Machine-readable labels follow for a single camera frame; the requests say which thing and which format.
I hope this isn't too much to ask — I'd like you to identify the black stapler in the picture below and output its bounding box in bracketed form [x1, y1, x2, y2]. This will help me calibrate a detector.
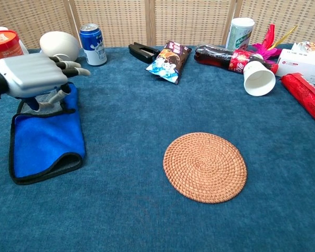
[128, 43, 162, 65]

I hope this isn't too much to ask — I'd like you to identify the bamboo folding screen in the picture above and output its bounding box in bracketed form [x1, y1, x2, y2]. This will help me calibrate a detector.
[0, 0, 315, 50]

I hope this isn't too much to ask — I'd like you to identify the round woven rattan coaster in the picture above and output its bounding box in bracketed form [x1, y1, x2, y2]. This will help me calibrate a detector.
[163, 132, 248, 204]

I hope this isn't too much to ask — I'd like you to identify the white paper cup green print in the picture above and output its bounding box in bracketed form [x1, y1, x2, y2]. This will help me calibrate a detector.
[243, 60, 276, 97]

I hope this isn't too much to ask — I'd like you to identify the white snack bag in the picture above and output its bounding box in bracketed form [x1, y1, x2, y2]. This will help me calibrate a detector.
[290, 41, 315, 55]

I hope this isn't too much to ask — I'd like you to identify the red tub with orange lid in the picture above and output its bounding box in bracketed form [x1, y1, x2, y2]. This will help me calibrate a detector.
[0, 29, 26, 71]

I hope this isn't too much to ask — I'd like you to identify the cola bottle with red label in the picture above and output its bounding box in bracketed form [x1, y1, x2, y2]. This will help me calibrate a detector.
[194, 45, 279, 76]

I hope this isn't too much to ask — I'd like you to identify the brown chocolate snack bag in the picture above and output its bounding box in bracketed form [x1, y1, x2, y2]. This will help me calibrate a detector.
[145, 40, 193, 85]

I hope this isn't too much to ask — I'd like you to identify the blue table cloth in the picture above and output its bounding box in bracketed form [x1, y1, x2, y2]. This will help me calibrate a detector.
[0, 43, 315, 252]

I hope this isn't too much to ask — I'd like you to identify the blue and white drink can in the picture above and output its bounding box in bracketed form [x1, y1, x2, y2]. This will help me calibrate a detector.
[79, 23, 108, 67]

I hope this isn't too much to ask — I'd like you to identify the grey and blue cloth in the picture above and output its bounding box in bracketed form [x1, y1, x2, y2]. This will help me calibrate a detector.
[8, 81, 86, 185]

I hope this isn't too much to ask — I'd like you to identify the colourful feather shuttlecock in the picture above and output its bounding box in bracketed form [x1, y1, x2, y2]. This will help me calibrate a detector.
[251, 24, 299, 64]

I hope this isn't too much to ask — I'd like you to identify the white ceramic bowl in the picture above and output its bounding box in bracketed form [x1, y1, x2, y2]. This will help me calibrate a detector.
[39, 30, 81, 64]

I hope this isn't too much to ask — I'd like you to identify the white and green lidded cup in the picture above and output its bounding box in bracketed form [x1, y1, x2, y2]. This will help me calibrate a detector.
[225, 17, 256, 51]

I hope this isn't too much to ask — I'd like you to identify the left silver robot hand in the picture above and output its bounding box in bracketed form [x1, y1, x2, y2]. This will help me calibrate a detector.
[0, 54, 91, 113]

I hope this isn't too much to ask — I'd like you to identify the red biscuit pack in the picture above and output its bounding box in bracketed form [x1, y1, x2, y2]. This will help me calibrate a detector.
[280, 72, 315, 131]

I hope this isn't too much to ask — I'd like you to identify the white cardboard box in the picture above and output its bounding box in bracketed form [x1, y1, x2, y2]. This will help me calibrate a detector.
[275, 48, 315, 85]

